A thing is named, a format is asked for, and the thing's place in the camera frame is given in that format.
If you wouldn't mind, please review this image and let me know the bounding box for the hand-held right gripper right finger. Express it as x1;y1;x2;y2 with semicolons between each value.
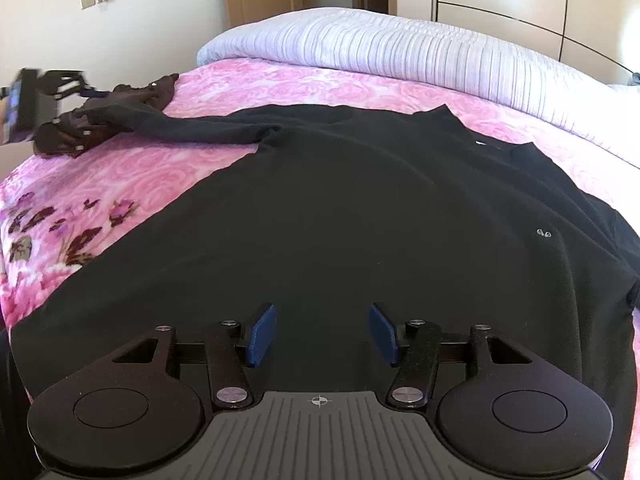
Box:
368;301;532;406

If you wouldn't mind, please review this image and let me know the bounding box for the person's dark clothing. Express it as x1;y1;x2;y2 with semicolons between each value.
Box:
0;327;43;480

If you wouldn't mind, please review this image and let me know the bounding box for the white striped pillow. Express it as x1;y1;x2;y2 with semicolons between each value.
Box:
196;7;640;168

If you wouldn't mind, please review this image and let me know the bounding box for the black sweater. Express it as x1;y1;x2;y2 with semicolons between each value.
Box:
10;101;640;411

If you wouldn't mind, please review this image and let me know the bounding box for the pink floral blanket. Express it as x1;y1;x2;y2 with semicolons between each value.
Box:
0;57;640;333

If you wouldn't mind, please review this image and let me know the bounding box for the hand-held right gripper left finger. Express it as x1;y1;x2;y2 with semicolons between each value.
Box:
112;303;277;408

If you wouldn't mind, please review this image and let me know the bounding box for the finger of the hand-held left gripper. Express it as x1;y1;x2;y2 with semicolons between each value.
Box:
35;115;97;154
44;71;110;102

